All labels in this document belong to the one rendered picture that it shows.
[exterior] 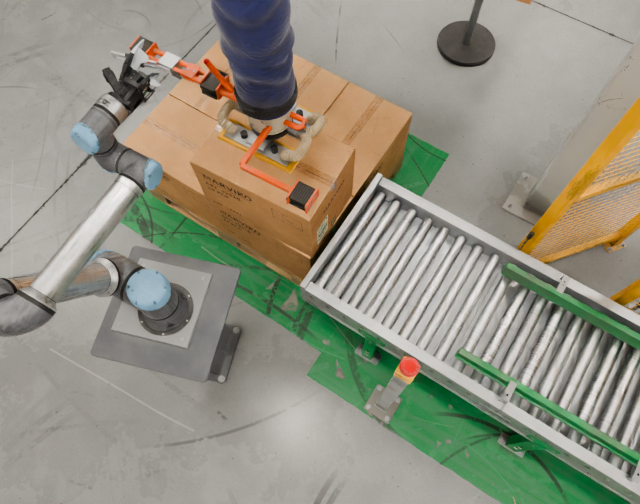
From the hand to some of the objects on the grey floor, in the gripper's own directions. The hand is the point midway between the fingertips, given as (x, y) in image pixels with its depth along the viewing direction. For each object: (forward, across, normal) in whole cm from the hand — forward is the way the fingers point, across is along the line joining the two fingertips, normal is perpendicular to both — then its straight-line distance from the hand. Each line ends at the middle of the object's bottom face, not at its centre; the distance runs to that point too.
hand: (150, 55), depth 171 cm
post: (-35, -158, -117) cm, 200 cm away
